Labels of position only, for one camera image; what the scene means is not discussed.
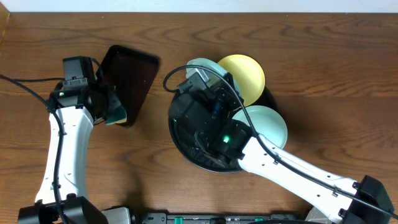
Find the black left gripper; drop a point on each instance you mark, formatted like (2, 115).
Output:
(109, 104)

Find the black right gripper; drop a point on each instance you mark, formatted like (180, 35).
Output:
(224, 90)

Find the green and yellow sponge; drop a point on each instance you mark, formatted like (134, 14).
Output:
(116, 113)

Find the light green plate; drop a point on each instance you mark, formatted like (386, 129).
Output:
(214, 66)
(269, 123)

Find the yellow plate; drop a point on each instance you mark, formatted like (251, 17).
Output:
(248, 74)

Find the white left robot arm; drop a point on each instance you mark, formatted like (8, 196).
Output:
(73, 107)

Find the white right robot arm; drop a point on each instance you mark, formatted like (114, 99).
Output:
(340, 199)

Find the black rectangular water tray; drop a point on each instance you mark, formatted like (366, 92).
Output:
(131, 73)

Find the black round tray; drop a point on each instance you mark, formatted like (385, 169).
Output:
(195, 155)

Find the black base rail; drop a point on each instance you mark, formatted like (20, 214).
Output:
(126, 215)

